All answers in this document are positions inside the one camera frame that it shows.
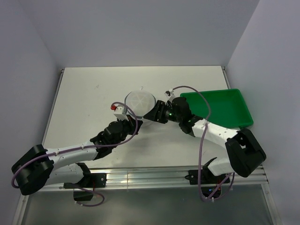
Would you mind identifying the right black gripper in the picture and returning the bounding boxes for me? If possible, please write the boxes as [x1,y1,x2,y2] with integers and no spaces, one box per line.
[144,99,182,124]

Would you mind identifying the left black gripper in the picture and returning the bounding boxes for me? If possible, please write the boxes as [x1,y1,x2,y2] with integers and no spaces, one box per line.
[111,114,143,148]

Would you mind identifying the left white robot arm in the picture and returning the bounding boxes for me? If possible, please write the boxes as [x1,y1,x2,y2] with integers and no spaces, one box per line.
[11,117,143,195]

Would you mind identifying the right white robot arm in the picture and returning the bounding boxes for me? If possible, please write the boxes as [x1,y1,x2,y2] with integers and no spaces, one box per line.
[144,97,267,183]

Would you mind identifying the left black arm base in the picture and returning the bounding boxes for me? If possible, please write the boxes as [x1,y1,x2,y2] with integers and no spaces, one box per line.
[63,172,106,189]

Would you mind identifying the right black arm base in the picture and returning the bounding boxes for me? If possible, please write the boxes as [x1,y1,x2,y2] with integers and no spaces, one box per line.
[185,167,230,186]

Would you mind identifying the green plastic bin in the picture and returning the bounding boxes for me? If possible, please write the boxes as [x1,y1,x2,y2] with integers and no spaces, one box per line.
[180,89,254,128]

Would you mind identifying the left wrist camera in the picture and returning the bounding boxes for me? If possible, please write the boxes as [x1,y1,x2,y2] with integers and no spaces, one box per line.
[111,105,128,120]

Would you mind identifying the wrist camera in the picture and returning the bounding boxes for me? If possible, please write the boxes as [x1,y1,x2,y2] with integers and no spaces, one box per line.
[165,89,176,103]
[111,105,128,120]

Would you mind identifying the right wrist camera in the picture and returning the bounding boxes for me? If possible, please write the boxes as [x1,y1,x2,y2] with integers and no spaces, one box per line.
[165,89,176,103]

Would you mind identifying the aluminium mounting rail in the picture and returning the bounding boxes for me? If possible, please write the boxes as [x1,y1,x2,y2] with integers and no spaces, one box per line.
[23,164,269,193]

